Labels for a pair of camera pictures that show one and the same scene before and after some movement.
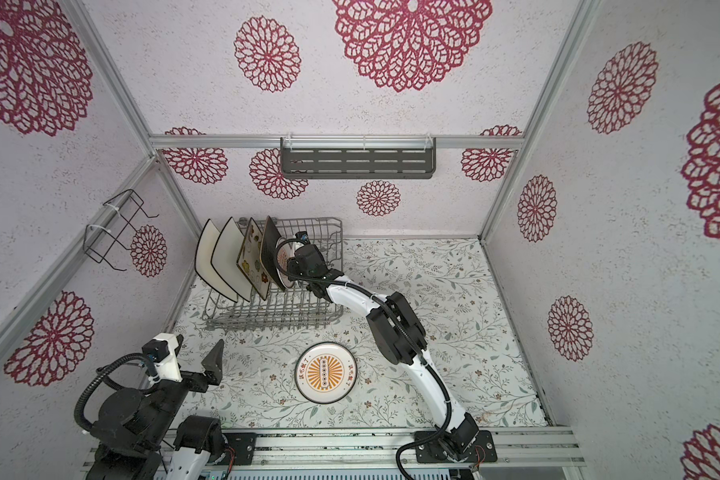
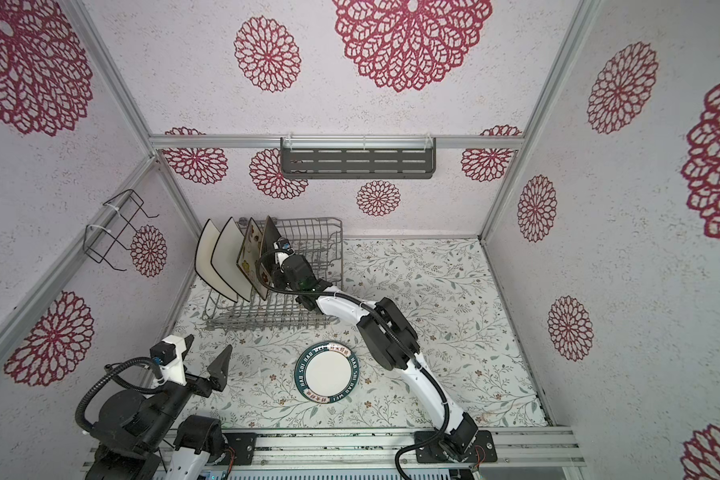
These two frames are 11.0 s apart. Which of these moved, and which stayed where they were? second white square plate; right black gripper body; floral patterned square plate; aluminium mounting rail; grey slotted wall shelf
Moved: right black gripper body
Stayed: grey slotted wall shelf; floral patterned square plate; second white square plate; aluminium mounting rail
